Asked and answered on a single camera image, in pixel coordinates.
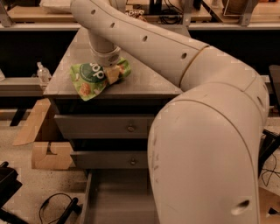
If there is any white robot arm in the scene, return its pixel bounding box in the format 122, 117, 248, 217
71, 0, 269, 224

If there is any black equipment at left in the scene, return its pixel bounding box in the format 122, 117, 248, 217
0, 161, 24, 224

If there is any grey drawer cabinet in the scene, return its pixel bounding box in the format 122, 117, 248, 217
43, 25, 191, 224

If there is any black floor cable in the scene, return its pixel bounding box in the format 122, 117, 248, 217
38, 192, 74, 224

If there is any black stand leg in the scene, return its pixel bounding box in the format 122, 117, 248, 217
56, 197, 81, 224

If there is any grey top drawer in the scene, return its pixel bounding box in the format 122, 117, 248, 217
54, 114, 154, 139

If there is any notched cardboard piece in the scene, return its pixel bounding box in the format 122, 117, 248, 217
31, 142, 73, 170

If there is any clear plastic bottle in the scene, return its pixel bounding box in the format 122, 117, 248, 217
37, 62, 52, 86

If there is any black chair base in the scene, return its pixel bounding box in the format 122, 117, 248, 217
258, 129, 280, 174

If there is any green rice chip bag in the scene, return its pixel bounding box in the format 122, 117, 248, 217
70, 58, 131, 102

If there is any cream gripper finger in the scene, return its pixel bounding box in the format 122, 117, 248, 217
104, 66, 120, 84

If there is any cardboard box lower right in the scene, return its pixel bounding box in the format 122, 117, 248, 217
259, 188, 280, 224

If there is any grey middle drawer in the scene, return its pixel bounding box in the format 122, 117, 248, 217
71, 151, 148, 169

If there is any brown yellow chip bag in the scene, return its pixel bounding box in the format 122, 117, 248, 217
125, 10, 147, 22

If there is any open grey bottom drawer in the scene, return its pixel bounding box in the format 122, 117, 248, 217
80, 169, 159, 224

